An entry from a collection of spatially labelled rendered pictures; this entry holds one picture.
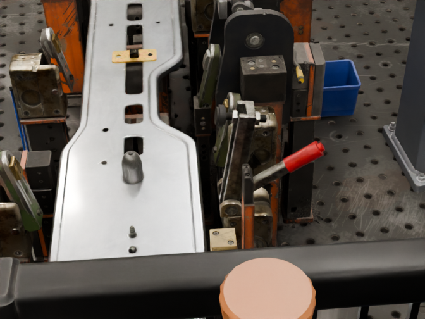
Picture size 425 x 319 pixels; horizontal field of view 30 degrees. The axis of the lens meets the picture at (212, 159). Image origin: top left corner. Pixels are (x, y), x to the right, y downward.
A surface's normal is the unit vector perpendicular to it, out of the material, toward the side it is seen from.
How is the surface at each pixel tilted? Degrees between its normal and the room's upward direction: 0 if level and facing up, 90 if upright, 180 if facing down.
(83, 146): 0
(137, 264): 0
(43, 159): 0
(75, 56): 90
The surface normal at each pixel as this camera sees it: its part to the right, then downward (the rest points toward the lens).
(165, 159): -0.02, -0.76
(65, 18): 0.07, 0.65
